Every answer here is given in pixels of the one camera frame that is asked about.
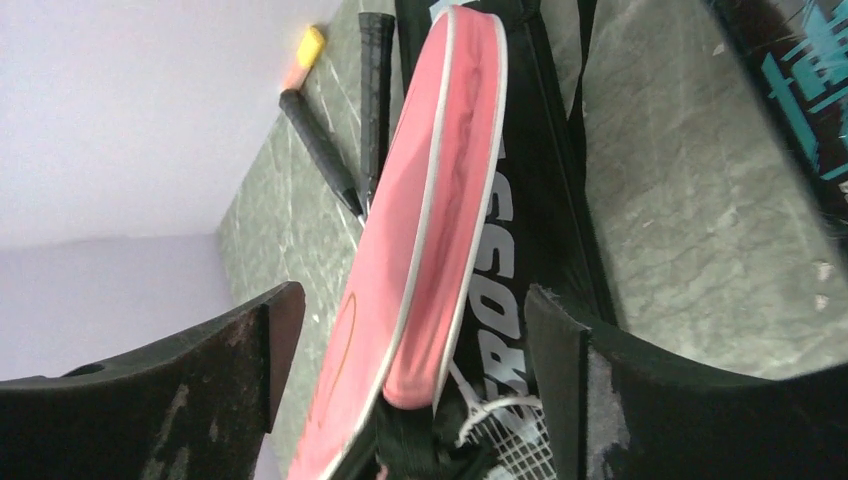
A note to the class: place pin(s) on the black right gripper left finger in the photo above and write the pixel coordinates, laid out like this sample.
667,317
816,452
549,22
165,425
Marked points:
194,405

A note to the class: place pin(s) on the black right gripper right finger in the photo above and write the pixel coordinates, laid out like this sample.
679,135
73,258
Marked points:
619,407

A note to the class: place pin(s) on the pink racket bag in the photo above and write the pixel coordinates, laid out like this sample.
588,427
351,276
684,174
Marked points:
400,314

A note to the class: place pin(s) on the white racket right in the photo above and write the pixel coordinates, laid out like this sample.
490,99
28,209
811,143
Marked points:
503,437

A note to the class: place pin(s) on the white racket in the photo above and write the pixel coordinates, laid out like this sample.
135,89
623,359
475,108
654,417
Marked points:
323,152
503,437

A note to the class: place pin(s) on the black racket bag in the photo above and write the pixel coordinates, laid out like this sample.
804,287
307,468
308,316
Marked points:
540,276

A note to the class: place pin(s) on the white racket left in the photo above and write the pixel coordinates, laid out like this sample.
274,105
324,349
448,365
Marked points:
323,152

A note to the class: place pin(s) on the yellow pink marker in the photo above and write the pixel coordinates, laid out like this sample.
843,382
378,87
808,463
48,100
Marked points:
310,48

